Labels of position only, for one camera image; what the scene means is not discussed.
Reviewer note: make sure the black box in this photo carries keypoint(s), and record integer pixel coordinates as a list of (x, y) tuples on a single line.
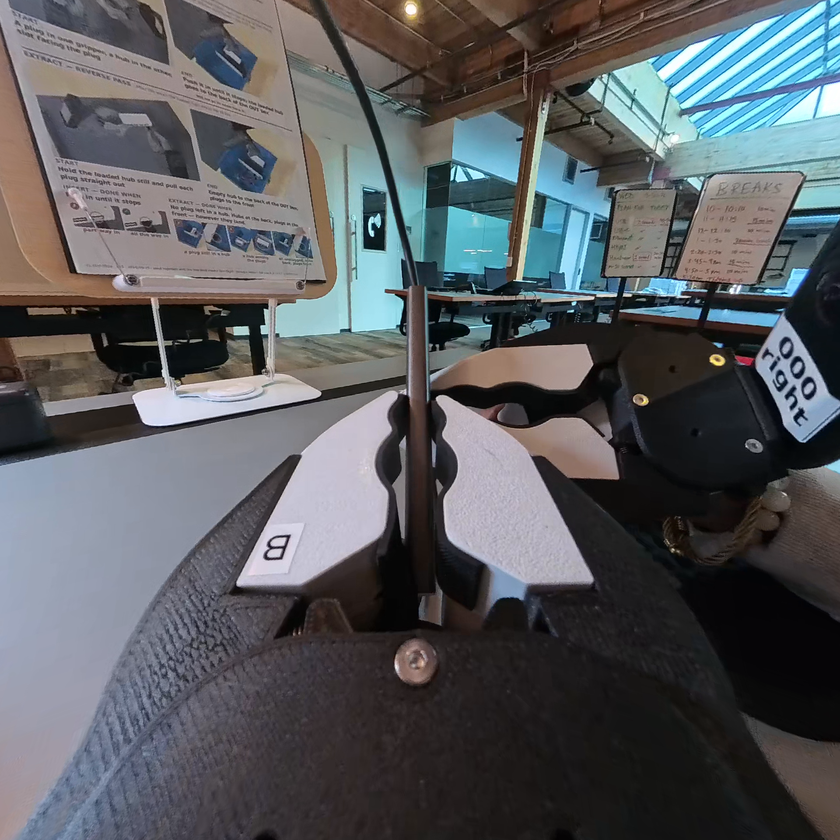
[(23, 420)]

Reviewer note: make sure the wooden panel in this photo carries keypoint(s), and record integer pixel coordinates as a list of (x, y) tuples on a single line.
[(19, 229)]

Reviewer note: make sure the long office desk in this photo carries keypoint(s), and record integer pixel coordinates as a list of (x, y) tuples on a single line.
[(492, 296)]

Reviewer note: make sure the small handwritten whiteboard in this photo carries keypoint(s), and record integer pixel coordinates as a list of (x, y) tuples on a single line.
[(640, 229)]

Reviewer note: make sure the large handwritten whiteboard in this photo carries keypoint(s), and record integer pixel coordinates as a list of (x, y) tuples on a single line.
[(735, 229)]

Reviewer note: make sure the printed instruction poster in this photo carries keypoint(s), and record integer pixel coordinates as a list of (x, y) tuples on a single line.
[(131, 164)]

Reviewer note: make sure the wooden pillar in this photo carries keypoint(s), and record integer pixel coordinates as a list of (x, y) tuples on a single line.
[(528, 197)]

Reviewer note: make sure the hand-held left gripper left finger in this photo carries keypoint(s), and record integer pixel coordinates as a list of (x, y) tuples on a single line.
[(328, 499)]

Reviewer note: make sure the black office chair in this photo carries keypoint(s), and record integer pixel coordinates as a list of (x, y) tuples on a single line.
[(446, 331), (164, 348)]

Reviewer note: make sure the black phone icon sign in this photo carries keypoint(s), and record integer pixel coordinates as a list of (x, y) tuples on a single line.
[(374, 223)]

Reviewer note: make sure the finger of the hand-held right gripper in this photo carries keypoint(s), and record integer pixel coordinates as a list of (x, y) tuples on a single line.
[(577, 453), (525, 364)]

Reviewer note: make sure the white document stand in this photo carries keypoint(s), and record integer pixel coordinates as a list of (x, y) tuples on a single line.
[(229, 400)]

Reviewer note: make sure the glass office partition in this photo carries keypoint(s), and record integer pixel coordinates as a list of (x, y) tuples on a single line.
[(472, 216)]

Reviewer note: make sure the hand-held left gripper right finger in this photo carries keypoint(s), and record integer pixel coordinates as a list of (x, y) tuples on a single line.
[(512, 512)]

